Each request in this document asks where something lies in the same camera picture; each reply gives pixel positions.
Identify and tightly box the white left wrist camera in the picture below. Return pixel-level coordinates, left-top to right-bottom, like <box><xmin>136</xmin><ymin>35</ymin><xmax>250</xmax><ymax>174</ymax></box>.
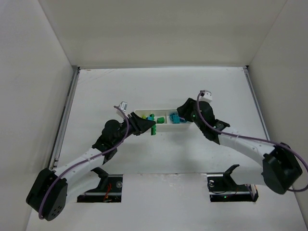
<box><xmin>117</xmin><ymin>101</ymin><xmax>128</xmax><ymax>115</ymax></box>

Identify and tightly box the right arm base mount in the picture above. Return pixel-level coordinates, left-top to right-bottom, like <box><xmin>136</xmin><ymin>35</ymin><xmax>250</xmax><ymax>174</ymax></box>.
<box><xmin>207</xmin><ymin>164</ymin><xmax>259</xmax><ymax>203</ymax></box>

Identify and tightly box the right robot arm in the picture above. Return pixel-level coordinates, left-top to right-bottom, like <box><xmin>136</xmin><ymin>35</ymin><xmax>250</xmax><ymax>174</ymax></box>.
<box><xmin>177</xmin><ymin>98</ymin><xmax>303</xmax><ymax>194</ymax></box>

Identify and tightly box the white three-compartment tray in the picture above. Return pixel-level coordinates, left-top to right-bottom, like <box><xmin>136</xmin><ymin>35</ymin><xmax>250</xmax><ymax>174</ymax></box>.
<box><xmin>134</xmin><ymin>109</ymin><xmax>191</xmax><ymax>133</ymax></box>

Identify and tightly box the green lego brick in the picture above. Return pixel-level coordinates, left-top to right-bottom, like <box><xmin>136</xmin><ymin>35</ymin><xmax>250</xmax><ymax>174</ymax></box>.
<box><xmin>157</xmin><ymin>117</ymin><xmax>165</xmax><ymax>124</ymax></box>

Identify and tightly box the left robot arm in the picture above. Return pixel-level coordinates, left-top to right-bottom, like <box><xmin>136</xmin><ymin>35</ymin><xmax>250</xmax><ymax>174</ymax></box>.
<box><xmin>26</xmin><ymin>113</ymin><xmax>156</xmax><ymax>221</ymax></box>

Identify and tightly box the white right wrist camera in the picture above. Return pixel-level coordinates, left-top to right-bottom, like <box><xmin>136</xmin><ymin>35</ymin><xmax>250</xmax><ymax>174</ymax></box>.
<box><xmin>200</xmin><ymin>90</ymin><xmax>213</xmax><ymax>103</ymax></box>

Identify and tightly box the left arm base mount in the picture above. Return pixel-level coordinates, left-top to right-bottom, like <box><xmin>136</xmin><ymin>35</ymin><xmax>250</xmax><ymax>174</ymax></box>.
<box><xmin>77</xmin><ymin>167</ymin><xmax>123</xmax><ymax>203</ymax></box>

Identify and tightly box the long green lego plate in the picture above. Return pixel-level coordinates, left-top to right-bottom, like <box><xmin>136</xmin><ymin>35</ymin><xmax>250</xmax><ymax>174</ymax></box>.
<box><xmin>151</xmin><ymin>125</ymin><xmax>156</xmax><ymax>136</ymax></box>

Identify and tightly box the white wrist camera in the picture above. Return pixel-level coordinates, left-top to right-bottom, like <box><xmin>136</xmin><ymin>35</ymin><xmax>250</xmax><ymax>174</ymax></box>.
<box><xmin>200</xmin><ymin>90</ymin><xmax>213</xmax><ymax>103</ymax></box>
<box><xmin>117</xmin><ymin>101</ymin><xmax>128</xmax><ymax>115</ymax></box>

